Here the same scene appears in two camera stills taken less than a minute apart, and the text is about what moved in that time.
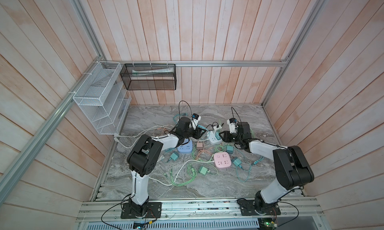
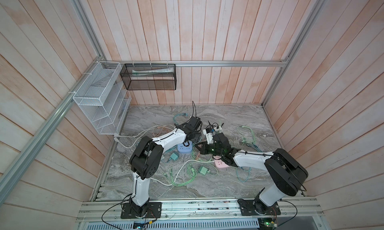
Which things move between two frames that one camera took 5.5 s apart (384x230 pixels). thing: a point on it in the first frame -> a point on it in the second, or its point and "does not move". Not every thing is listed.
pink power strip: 222,159 does not move
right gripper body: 233,137 -> 211,149
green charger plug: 203,170 does not move
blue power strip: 186,147 does not move
